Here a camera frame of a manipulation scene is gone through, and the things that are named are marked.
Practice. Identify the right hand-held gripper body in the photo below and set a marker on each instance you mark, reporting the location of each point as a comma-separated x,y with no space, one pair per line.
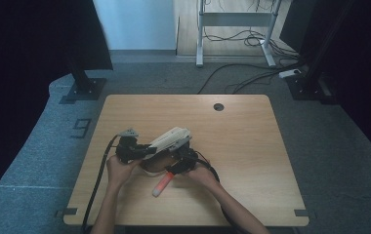
188,157

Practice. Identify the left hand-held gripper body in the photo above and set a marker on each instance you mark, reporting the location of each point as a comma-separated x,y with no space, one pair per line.
128,151

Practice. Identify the beige pencil case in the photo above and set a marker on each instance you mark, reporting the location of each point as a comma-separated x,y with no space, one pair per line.
169,141

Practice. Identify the orange highlighter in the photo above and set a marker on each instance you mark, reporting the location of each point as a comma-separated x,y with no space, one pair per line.
160,187

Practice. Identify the person's left hand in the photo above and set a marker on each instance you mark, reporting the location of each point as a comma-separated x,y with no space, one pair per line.
120,172

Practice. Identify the person's right hand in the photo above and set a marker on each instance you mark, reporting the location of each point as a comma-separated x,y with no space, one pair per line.
203,178

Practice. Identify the white power strip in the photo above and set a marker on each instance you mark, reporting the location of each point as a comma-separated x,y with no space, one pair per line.
289,73

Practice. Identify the dark curtain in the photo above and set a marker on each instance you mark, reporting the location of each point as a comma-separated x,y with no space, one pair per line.
27,48
362,65

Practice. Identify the black stand with base plate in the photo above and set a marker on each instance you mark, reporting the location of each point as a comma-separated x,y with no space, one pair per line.
307,86
84,86

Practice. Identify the white metal desk frame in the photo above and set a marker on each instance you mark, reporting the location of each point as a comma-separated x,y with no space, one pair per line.
235,19

